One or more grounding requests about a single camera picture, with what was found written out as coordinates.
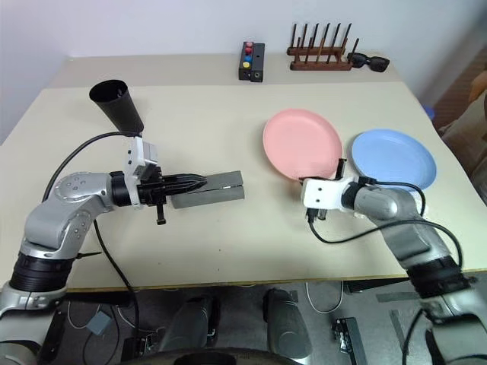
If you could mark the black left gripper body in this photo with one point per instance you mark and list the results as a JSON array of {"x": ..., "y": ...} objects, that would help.
[{"x": 152, "y": 190}]

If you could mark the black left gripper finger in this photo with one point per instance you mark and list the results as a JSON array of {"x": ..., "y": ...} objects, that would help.
[
  {"x": 186, "y": 188},
  {"x": 186, "y": 178}
]

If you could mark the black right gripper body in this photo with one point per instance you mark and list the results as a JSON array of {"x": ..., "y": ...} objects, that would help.
[{"x": 316, "y": 214}]

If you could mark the grey glasses case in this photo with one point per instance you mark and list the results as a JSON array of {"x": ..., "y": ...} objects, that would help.
[{"x": 224, "y": 190}]

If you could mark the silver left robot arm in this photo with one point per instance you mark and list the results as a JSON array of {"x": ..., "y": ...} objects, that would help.
[{"x": 68, "y": 190}]

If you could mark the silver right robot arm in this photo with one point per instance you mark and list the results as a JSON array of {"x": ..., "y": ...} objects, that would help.
[{"x": 380, "y": 203}]

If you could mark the pink plate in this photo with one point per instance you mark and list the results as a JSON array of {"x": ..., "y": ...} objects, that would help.
[{"x": 300, "y": 140}]

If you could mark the black plastic cup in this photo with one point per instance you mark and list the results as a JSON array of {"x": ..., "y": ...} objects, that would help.
[{"x": 121, "y": 110}]

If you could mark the blue plate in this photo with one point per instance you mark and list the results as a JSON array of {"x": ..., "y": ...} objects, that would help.
[{"x": 392, "y": 156}]

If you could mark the dark rounded shape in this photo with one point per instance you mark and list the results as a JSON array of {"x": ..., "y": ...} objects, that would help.
[
  {"x": 194, "y": 327},
  {"x": 285, "y": 323}
]

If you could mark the black box coloured buttons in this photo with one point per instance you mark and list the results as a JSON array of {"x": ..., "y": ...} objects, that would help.
[{"x": 244, "y": 72}]

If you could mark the black floor device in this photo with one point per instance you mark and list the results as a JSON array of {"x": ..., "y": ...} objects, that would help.
[
  {"x": 141, "y": 346},
  {"x": 352, "y": 338}
]

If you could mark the plain black box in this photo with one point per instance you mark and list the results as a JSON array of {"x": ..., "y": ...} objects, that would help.
[{"x": 258, "y": 64}]

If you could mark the grey square floor pad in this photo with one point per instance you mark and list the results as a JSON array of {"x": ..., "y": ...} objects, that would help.
[{"x": 99, "y": 323}]

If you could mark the brown wooden peg rack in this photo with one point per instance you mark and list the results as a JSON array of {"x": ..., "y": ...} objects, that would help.
[{"x": 319, "y": 65}]

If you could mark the small blue plastic object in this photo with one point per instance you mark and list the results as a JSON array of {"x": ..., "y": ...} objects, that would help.
[{"x": 430, "y": 112}]

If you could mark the black sunglasses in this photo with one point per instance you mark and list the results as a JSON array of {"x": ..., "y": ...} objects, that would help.
[{"x": 378, "y": 62}]

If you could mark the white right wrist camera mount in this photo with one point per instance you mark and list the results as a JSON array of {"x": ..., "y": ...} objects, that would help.
[{"x": 323, "y": 192}]

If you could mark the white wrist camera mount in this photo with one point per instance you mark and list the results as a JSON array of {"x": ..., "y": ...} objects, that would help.
[
  {"x": 133, "y": 156},
  {"x": 323, "y": 192}
]

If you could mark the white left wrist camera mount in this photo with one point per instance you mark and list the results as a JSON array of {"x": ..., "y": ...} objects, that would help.
[{"x": 133, "y": 156}]

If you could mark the black table frame beam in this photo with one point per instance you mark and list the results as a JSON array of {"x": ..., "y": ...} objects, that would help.
[{"x": 376, "y": 286}]

